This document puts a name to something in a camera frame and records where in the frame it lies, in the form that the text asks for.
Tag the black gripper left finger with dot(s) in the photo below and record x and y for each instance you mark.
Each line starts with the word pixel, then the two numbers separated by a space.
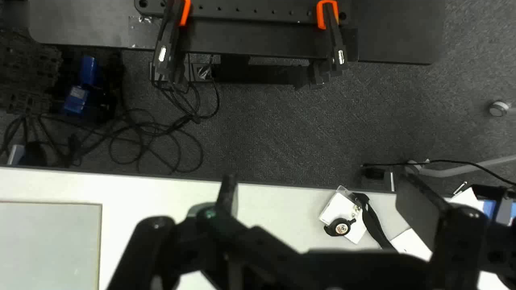
pixel 153 251

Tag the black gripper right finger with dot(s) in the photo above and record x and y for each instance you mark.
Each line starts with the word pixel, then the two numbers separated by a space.
pixel 456 246

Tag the white paper sheet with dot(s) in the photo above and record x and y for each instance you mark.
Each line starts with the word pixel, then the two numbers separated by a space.
pixel 411 243

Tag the grey table mat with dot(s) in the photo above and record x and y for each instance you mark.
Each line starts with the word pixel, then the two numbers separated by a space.
pixel 48 246

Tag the grey round floor cap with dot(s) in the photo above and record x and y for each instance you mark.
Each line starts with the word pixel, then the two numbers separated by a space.
pixel 498 108

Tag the blue plug box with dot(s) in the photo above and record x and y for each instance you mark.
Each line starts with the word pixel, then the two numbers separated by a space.
pixel 81 90

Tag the orange black clamp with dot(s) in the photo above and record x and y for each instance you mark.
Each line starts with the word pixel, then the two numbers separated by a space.
pixel 331 26
pixel 171 37

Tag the black breadboard plate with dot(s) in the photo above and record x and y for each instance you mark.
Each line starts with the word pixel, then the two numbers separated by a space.
pixel 258 9

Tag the grey base plate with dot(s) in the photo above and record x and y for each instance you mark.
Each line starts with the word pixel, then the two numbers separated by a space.
pixel 397 32

